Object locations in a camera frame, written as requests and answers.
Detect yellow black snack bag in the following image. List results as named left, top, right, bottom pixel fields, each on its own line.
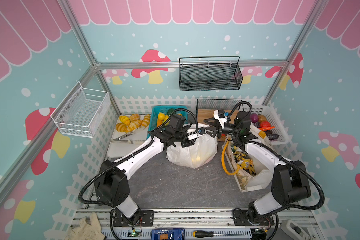
left=234, top=152, right=256, bottom=176

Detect white plastic grocery bag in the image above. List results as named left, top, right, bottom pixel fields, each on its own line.
left=166, top=123, right=218, bottom=169

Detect white canvas tote bag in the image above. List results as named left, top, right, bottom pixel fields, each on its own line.
left=221, top=124, right=280, bottom=193

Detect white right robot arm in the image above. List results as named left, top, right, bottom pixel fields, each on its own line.
left=203, top=110, right=325, bottom=225

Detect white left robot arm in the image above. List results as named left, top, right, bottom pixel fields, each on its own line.
left=78, top=113, right=206, bottom=226

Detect purple onion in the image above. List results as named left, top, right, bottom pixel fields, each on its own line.
left=250, top=113, right=259, bottom=123

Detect yellow lemon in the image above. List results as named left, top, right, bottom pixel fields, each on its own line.
left=158, top=112, right=166, bottom=121

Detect teal plastic fruit basket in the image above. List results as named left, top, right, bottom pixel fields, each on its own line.
left=148, top=105, right=187, bottom=132

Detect brown potato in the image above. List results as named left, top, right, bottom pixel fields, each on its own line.
left=258, top=115, right=267, bottom=123

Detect orange carrot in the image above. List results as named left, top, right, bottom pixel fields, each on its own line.
left=258, top=126, right=275, bottom=132

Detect red pepper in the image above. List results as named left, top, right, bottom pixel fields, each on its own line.
left=259, top=121, right=272, bottom=128

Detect black mesh wooden shelf rack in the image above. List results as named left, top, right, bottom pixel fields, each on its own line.
left=196, top=99, right=249, bottom=142

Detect dark eggplant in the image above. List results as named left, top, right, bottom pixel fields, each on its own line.
left=267, top=134, right=279, bottom=141

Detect bread loaf pile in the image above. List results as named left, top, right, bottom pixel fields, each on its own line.
left=116, top=114, right=151, bottom=133

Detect white plastic vegetable basket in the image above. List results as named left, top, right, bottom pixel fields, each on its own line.
left=248, top=105, right=289, bottom=145

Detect white bread tray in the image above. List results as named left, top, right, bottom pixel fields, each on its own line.
left=106, top=117, right=148, bottom=160

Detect metal tongs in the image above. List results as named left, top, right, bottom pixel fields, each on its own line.
left=111, top=129, right=145, bottom=145

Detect black orange screwdriver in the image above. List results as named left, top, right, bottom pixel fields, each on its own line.
left=193, top=230, right=243, bottom=239

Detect beige cloth rag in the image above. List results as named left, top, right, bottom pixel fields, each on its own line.
left=65, top=213, right=106, bottom=240

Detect black wall mesh basket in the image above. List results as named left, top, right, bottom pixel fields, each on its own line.
left=179, top=56, right=244, bottom=91

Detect white wall wire basket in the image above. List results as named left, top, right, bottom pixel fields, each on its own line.
left=51, top=82, right=111, bottom=138

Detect blue box on rail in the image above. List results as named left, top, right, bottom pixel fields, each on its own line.
left=151, top=228, right=186, bottom=240

